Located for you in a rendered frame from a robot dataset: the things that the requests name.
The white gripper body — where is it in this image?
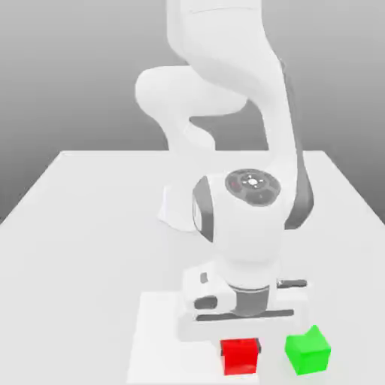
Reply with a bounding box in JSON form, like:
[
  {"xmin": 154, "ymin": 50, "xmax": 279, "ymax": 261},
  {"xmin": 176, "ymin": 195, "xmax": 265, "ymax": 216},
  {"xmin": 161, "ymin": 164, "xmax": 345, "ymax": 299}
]
[{"xmin": 177, "ymin": 296, "xmax": 311, "ymax": 343}]

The small red cube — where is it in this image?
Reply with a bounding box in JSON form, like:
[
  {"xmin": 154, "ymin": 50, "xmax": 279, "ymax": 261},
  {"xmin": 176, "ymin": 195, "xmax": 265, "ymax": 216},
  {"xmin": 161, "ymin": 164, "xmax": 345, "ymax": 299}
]
[{"xmin": 220, "ymin": 338, "xmax": 260, "ymax": 377}]

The small green cube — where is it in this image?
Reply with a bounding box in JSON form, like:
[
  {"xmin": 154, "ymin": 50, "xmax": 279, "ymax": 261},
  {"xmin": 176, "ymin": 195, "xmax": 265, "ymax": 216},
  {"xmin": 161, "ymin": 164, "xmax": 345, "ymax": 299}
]
[{"xmin": 283, "ymin": 324, "xmax": 332, "ymax": 377}]

